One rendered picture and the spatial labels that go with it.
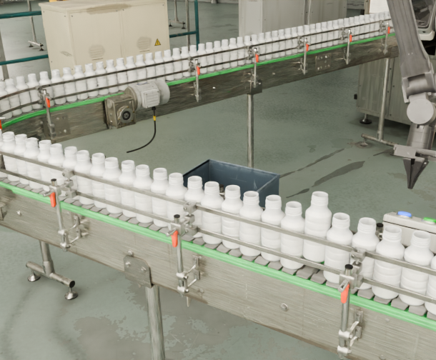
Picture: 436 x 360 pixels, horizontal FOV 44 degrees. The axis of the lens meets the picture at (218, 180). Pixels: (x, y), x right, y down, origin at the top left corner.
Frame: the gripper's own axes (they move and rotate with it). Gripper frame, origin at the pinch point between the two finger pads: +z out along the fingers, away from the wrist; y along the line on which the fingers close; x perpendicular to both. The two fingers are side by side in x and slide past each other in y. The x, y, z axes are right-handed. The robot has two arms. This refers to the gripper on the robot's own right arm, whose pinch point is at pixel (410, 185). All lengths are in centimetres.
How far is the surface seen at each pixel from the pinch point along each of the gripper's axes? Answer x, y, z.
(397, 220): -3.1, -0.7, 8.6
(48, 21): 227, -405, -71
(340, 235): -18.0, -9.0, 12.9
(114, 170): -18, -78, 11
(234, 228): -15.5, -37.3, 18.6
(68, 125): 58, -179, 8
